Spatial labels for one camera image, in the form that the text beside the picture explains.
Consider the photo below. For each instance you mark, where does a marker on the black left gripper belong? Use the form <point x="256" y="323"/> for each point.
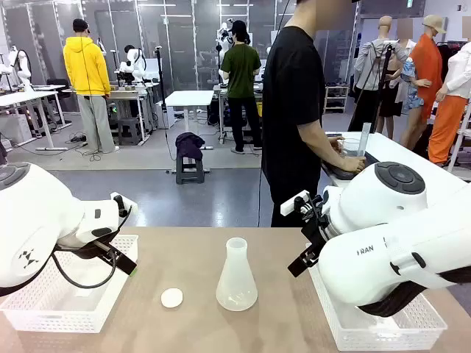
<point x="84" y="252"/>

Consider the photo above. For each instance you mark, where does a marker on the grey step stool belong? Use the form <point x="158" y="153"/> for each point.
<point x="189" y="171"/>

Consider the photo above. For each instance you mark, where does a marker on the white humanoid robot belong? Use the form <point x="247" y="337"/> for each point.
<point x="134" y="64"/>

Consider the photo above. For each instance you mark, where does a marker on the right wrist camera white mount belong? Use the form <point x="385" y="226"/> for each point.
<point x="292" y="204"/>

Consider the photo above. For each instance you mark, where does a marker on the white perforated plastic basket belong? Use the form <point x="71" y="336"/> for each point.
<point x="66" y="312"/>
<point x="390" y="331"/>

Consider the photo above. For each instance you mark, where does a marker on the person in green shirt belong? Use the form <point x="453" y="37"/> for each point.
<point x="241" y="73"/>

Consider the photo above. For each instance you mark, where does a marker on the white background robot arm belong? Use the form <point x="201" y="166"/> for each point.
<point x="22" y="66"/>

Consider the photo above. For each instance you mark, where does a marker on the mannequin white shirt orange trousers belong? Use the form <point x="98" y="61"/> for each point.
<point x="450" y="110"/>

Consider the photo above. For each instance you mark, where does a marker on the long white lab table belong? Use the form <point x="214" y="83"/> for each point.
<point x="25" y="97"/>

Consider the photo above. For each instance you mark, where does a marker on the small white desk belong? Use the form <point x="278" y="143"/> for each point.
<point x="189" y="99"/>

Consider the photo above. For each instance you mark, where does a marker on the dark smartphone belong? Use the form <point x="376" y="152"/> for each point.
<point x="333" y="134"/>

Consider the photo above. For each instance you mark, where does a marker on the clear plastic measuring beaker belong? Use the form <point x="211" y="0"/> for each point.
<point x="351" y="147"/>

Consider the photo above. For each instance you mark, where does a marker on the person in yellow hoodie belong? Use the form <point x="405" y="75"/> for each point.
<point x="86" y="70"/>

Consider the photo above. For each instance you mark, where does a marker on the mannequin in orange dress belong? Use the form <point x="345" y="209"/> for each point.
<point x="425" y="73"/>

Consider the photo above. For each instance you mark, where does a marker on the person in black t-shirt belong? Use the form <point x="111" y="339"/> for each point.
<point x="290" y="110"/>

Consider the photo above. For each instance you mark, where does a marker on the translucent plastic conical flask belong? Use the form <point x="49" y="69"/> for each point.
<point x="236" y="287"/>

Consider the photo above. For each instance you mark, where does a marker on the black rectangular tray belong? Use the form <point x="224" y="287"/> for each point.
<point x="340" y="173"/>

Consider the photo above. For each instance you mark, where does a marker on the clear graduated cylinder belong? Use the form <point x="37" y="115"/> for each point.
<point x="365" y="141"/>

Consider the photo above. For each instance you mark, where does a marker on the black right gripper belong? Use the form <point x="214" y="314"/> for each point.
<point x="316" y="231"/>

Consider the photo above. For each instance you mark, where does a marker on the white round flask cap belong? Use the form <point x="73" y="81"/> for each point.
<point x="171" y="298"/>

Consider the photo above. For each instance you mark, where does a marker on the mannequin in grey jacket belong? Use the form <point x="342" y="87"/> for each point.
<point x="375" y="66"/>

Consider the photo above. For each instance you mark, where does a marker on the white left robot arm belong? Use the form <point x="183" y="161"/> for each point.
<point x="40" y="217"/>

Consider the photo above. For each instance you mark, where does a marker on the dark jacket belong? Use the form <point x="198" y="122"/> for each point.
<point x="189" y="145"/>

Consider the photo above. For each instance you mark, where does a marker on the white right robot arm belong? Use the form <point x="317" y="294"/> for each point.
<point x="390" y="235"/>

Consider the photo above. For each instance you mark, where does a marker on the black tripod stand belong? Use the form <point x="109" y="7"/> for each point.
<point x="382" y="73"/>

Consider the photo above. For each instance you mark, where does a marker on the person's right forearm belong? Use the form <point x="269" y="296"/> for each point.
<point x="316" y="143"/>

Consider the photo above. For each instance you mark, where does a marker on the person's left hand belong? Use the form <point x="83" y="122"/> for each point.
<point x="335" y="142"/>

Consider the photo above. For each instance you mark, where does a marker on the person's right hand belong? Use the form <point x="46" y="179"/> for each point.
<point x="354" y="164"/>

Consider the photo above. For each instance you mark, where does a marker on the mannequin in floral dress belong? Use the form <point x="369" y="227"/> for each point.
<point x="412" y="92"/>

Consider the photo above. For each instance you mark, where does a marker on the shoe rack with shoes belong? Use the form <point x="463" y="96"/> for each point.
<point x="336" y="97"/>

